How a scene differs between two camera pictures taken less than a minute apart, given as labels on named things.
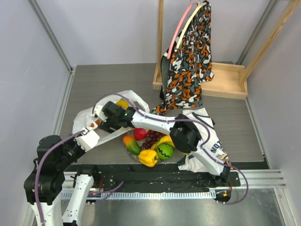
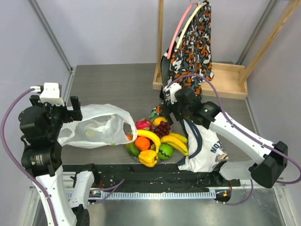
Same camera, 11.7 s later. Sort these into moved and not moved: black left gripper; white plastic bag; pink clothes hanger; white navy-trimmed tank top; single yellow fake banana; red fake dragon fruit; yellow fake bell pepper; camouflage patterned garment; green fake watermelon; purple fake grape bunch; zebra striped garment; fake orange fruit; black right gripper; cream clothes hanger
Moved: single yellow fake banana; purple fake grape bunch; black left gripper; white plastic bag; black right gripper; fake orange fruit; red fake dragon fruit
Not moved: yellow fake bell pepper; zebra striped garment; green fake watermelon; white navy-trimmed tank top; pink clothes hanger; cream clothes hanger; camouflage patterned garment
